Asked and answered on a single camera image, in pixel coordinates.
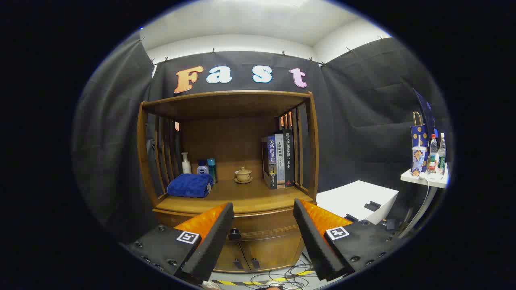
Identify wooden countertop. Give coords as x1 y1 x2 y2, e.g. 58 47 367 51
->
155 177 314 215

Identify blue spine book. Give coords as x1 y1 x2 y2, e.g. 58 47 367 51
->
262 136 278 190

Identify patterned drink cup with straw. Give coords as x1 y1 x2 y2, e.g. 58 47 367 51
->
411 135 427 177

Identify folded blue towel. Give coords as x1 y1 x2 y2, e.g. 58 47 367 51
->
166 173 214 198

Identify blue dotted gift bag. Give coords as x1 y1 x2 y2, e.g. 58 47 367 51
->
410 112 429 176

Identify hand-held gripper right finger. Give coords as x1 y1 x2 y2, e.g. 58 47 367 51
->
293 198 406 282

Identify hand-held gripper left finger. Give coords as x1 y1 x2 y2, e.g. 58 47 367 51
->
123 203 235 286

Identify green label water bottle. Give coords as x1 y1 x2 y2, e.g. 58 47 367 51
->
437 133 447 175

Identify wooden cabinet door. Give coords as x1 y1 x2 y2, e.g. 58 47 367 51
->
241 236 304 271
214 241 250 273

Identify wooden cabinet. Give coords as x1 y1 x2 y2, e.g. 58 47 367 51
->
136 90 320 273

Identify grey spine book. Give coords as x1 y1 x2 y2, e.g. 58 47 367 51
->
275 133 285 189

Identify black floor cables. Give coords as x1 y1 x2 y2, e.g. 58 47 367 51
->
250 260 316 290

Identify red label water bottle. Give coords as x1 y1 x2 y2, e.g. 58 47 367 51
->
428 134 438 174

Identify black spine book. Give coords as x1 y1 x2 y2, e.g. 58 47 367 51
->
283 129 295 188

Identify white side shelf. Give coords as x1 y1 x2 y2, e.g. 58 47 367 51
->
399 167 449 238

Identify wooden drawer with black knob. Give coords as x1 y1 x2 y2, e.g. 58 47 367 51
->
153 209 308 243

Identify yellow black hazard tape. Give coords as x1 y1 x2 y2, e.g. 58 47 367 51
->
212 270 315 286

